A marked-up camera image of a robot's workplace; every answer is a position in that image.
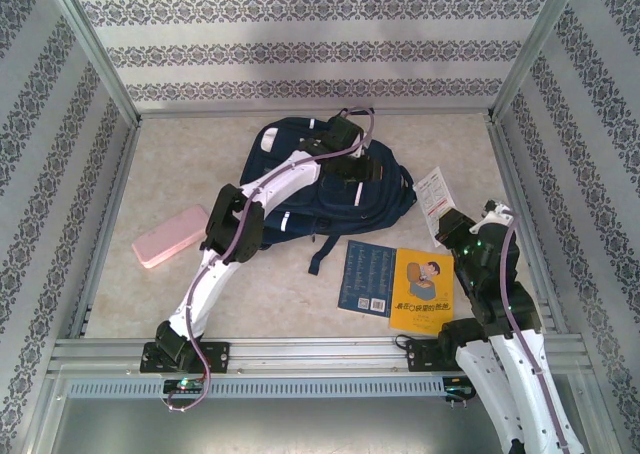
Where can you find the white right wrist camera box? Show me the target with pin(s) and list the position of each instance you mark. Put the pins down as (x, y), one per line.
(497, 211)

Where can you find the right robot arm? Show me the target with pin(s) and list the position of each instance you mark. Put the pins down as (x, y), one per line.
(525, 389)

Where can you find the grey metal sheet panel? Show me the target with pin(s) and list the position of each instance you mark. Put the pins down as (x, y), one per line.
(320, 429)

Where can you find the aluminium mounting rail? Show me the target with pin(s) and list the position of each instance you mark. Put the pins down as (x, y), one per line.
(320, 354)

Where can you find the aluminium corner post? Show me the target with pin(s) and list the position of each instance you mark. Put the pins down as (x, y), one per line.
(95, 54)
(535, 49)

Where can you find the navy blue backpack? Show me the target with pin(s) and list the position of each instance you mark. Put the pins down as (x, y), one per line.
(300, 209)

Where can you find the small controller board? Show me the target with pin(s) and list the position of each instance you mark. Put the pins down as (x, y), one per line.
(456, 389)
(185, 385)

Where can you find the white packet with barcode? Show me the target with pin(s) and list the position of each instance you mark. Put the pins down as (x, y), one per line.
(435, 194)

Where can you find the pink pencil case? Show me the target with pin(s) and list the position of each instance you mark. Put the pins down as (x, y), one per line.
(170, 236)

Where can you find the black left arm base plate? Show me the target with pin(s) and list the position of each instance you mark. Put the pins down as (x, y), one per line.
(217, 356)

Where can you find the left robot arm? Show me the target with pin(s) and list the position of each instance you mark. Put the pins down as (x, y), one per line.
(220, 284)

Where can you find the aluminium frame rail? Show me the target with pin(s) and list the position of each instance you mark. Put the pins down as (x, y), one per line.
(515, 184)
(400, 114)
(117, 199)

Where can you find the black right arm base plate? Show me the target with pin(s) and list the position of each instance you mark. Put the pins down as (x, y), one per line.
(422, 356)

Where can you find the dark blue book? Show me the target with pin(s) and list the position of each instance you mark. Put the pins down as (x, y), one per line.
(365, 279)

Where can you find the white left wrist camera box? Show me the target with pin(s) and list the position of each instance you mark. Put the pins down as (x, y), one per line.
(361, 152)

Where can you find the yellow picture book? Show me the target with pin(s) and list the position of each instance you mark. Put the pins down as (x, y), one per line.
(422, 314)

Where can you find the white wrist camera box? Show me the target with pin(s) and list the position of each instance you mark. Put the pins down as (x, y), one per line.
(497, 211)
(361, 152)

